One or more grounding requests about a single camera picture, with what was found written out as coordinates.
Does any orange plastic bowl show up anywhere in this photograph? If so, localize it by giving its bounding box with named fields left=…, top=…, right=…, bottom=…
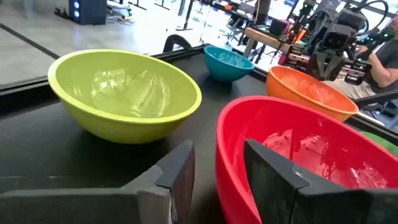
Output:
left=266, top=65, right=359, bottom=123

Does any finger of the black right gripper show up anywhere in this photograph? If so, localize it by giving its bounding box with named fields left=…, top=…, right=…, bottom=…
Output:
left=326, top=55, right=345, bottom=82
left=309, top=53, right=326, bottom=80

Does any red plastic bowl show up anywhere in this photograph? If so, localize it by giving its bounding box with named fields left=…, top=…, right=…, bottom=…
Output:
left=215, top=95, right=398, bottom=224

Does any person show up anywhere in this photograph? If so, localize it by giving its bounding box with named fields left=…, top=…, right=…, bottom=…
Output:
left=323, top=14, right=398, bottom=101

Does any bright green plastic bowl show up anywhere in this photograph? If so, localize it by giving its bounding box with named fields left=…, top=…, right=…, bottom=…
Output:
left=360, top=131, right=398, bottom=157

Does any black arched table bracket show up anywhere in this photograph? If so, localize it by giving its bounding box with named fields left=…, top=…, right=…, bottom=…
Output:
left=162, top=34, right=194, bottom=53

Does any black computer tower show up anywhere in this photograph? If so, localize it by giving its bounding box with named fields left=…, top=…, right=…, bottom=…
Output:
left=68, top=0, right=108, bottom=26

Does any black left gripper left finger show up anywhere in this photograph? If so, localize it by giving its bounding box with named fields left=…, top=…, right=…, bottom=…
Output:
left=0, top=140, right=196, bottom=224

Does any lime green plastic bowl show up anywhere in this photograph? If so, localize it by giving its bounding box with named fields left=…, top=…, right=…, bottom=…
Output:
left=47, top=49, right=203, bottom=144

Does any wooden workbench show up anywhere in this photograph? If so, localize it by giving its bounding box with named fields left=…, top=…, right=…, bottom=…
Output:
left=243, top=27, right=312, bottom=60

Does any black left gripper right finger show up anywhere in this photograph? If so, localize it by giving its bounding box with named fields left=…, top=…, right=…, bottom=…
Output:
left=243, top=138, right=398, bottom=224

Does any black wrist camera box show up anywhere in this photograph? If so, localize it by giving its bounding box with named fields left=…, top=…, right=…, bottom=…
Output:
left=322, top=24, right=352, bottom=51

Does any teal plastic bowl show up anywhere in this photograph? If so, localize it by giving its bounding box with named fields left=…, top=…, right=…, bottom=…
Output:
left=203, top=45, right=255, bottom=83

